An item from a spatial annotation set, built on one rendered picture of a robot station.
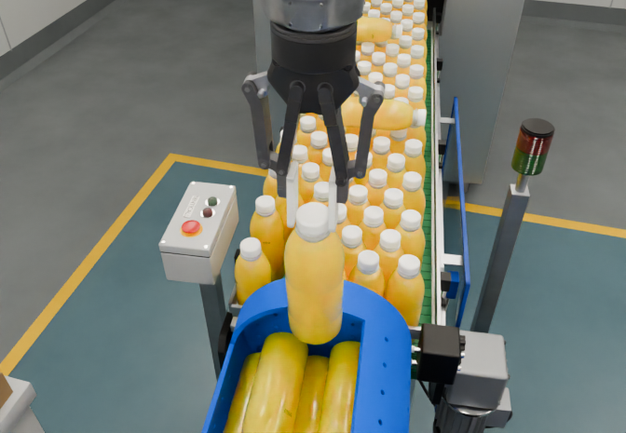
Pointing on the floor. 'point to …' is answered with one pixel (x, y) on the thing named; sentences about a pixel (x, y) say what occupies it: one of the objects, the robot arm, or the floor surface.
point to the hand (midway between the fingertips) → (313, 198)
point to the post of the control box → (215, 311)
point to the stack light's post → (499, 258)
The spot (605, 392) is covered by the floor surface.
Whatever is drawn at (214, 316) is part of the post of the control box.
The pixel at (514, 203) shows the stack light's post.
